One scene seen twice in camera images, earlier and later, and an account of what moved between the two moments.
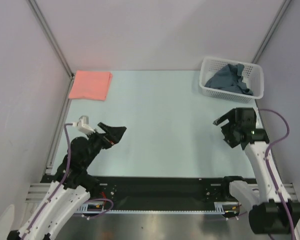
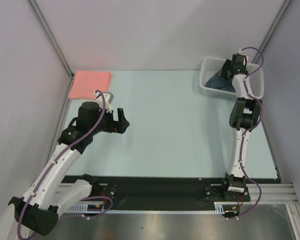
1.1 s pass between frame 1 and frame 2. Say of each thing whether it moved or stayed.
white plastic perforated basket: stayed
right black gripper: moved
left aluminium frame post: stayed
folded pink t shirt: stayed
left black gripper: moved
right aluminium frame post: stayed
